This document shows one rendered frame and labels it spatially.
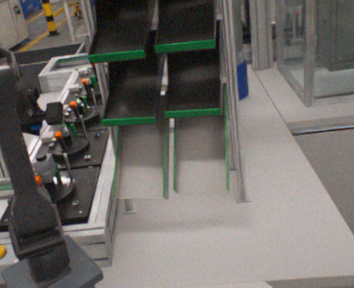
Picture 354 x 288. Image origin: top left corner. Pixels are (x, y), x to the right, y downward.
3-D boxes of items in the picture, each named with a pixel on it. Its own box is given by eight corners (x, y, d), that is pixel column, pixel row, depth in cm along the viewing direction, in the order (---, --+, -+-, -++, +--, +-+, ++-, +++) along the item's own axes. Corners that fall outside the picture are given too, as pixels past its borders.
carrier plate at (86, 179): (88, 223, 109) (86, 216, 108) (-2, 232, 112) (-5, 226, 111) (100, 172, 131) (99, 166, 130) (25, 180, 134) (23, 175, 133)
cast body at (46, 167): (52, 182, 115) (45, 160, 113) (36, 184, 116) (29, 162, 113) (58, 166, 123) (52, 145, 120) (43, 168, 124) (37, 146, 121)
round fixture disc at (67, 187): (71, 206, 114) (70, 199, 113) (20, 211, 115) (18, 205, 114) (80, 177, 126) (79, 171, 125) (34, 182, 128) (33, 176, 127)
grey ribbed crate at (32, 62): (82, 88, 306) (75, 58, 297) (-1, 100, 314) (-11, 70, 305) (91, 69, 345) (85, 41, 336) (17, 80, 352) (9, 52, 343)
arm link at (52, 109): (52, 106, 101) (53, 85, 104) (-24, 116, 103) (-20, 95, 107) (62, 124, 107) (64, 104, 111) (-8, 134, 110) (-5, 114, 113)
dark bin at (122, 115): (157, 124, 100) (149, 103, 95) (103, 127, 104) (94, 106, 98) (167, 43, 118) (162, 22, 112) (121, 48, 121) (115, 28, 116)
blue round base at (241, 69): (251, 99, 182) (249, 65, 176) (214, 103, 184) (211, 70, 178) (244, 85, 197) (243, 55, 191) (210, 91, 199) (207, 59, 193)
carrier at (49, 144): (101, 169, 132) (93, 133, 127) (26, 178, 135) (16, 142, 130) (109, 133, 154) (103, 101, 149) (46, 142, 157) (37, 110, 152)
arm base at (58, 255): (40, 291, 76) (32, 265, 74) (27, 271, 81) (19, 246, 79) (76, 269, 79) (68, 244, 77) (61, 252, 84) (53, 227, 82)
